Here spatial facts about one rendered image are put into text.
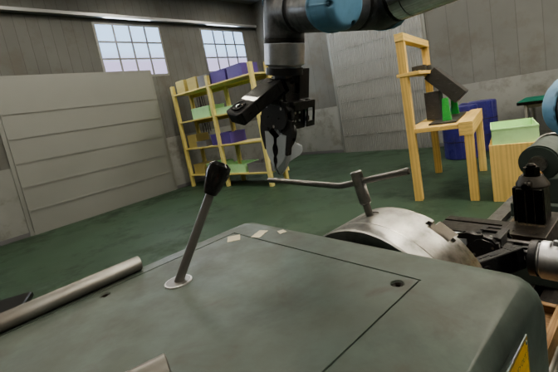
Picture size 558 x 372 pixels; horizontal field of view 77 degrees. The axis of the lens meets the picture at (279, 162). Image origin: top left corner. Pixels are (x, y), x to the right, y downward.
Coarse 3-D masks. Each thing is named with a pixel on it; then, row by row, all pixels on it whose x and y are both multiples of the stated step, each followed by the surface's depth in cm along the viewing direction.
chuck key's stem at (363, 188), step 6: (354, 174) 64; (360, 174) 64; (354, 180) 64; (360, 180) 64; (354, 186) 65; (360, 186) 64; (366, 186) 65; (360, 192) 64; (366, 192) 64; (360, 198) 64; (366, 198) 64; (366, 204) 64; (366, 210) 64; (366, 216) 65
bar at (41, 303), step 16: (112, 272) 49; (128, 272) 51; (64, 288) 46; (80, 288) 46; (96, 288) 48; (32, 304) 43; (48, 304) 44; (64, 304) 46; (0, 320) 41; (16, 320) 42
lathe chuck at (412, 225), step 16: (384, 208) 66; (400, 208) 64; (384, 224) 59; (400, 224) 58; (416, 224) 59; (416, 240) 55; (432, 240) 56; (432, 256) 53; (448, 256) 54; (464, 256) 55
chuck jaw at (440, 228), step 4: (428, 224) 60; (432, 224) 60; (436, 224) 63; (440, 224) 63; (432, 228) 59; (436, 228) 60; (440, 228) 60; (444, 228) 63; (448, 228) 63; (440, 232) 59; (444, 232) 59; (448, 232) 62; (452, 232) 62; (456, 232) 62; (444, 236) 58; (448, 236) 59; (452, 236) 61; (456, 236) 62; (448, 240) 58
